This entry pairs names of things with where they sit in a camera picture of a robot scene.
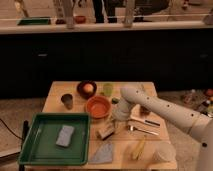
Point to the green tray on shelf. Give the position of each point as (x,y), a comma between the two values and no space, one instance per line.
(34,21)

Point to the green plastic tray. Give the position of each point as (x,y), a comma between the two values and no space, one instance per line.
(40,148)

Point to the dark metal cup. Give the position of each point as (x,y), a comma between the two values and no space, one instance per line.
(67,100)

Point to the green plastic cup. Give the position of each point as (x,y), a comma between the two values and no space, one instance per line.
(107,89)

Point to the grey folded cloth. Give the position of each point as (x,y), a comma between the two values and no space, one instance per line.
(103,155)

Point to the white paper cup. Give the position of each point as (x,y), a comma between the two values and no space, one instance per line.
(164,152)

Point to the green vegetable toy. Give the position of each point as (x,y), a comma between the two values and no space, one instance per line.
(115,100)

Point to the orange clay bowl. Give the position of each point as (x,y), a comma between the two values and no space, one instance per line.
(98,107)

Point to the dark brown bowl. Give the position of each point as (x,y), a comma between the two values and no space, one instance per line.
(82,93)

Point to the grey blue eraser block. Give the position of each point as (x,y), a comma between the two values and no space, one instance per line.
(64,136)

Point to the red bowl on shelf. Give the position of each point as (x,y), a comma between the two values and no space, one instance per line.
(80,19)

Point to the orange round fruit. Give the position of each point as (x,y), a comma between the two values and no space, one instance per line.
(88,88)

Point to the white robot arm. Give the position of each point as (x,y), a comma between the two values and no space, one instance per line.
(193,123)

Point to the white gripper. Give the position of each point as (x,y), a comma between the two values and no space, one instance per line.
(121,112)

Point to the black handled knife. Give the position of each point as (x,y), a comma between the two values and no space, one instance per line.
(144,121)

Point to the wooden table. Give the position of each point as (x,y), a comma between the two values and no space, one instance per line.
(123,139)

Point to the small brown object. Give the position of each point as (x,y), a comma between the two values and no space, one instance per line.
(144,111)

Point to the silver fork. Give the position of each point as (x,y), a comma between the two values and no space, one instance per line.
(132,128)

